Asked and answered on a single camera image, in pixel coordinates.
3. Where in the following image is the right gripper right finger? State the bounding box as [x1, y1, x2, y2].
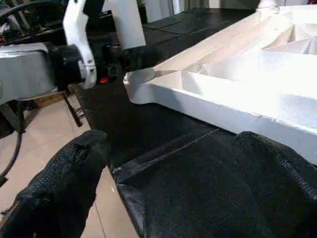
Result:
[233, 131, 317, 238]

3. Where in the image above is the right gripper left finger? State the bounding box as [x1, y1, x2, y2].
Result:
[0, 129, 112, 238]

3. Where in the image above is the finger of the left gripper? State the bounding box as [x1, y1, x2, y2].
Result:
[122, 46, 162, 72]

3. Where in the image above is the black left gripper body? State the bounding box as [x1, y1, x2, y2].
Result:
[97, 43, 127, 84]

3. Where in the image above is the white plastic table top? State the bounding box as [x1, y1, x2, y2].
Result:
[123, 6, 317, 166]

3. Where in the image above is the black work mat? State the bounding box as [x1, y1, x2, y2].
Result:
[74, 7, 317, 238]

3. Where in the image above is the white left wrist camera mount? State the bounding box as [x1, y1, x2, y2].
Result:
[62, 0, 98, 90]

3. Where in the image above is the dark metal table frame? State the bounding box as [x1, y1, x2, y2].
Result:
[63, 89, 84, 128]

